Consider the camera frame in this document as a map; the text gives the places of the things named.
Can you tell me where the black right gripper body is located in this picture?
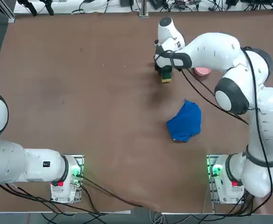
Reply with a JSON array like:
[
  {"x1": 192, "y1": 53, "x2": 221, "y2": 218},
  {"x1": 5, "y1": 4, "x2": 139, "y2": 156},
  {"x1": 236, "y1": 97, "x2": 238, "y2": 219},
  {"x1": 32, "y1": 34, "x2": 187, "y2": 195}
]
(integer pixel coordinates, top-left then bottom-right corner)
[{"x1": 154, "y1": 62, "x2": 174, "y2": 76}]

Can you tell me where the green and yellow sponge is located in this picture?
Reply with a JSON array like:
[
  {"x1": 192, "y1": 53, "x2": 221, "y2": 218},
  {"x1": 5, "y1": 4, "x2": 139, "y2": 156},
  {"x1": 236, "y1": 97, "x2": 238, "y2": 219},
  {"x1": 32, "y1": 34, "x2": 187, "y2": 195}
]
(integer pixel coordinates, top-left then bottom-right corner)
[{"x1": 160, "y1": 70, "x2": 172, "y2": 84}]

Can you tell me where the pink bowl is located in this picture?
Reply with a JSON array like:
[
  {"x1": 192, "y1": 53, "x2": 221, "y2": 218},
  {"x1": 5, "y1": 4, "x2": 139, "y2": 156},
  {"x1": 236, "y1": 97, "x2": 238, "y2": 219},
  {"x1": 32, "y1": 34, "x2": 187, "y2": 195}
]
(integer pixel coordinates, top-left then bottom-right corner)
[{"x1": 194, "y1": 67, "x2": 211, "y2": 77}]

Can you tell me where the blue cloth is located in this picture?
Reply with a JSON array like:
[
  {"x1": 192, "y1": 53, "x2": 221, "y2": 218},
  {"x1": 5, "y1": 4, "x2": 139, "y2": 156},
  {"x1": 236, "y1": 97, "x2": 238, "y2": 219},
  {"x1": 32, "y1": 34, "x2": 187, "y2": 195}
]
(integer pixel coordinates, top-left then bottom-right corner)
[{"x1": 166, "y1": 99, "x2": 202, "y2": 143}]

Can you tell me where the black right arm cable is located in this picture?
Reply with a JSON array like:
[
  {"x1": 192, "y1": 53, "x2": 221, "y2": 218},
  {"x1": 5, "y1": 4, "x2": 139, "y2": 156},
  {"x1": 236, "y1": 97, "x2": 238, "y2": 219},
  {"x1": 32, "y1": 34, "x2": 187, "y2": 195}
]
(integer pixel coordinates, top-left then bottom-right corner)
[{"x1": 154, "y1": 46, "x2": 273, "y2": 215}]

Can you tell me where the black table power cable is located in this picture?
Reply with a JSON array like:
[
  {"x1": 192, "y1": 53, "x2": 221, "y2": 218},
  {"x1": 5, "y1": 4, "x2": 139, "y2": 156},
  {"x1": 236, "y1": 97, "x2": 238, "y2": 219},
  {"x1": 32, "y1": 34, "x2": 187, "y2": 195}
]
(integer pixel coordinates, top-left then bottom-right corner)
[{"x1": 80, "y1": 176, "x2": 143, "y2": 208}]

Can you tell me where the aluminium frame rail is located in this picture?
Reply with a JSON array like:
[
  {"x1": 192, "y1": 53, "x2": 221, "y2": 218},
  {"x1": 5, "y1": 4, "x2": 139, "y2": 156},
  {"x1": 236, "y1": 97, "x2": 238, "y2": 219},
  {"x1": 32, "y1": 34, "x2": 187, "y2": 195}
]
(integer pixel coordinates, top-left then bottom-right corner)
[{"x1": 0, "y1": 0, "x2": 16, "y2": 23}]

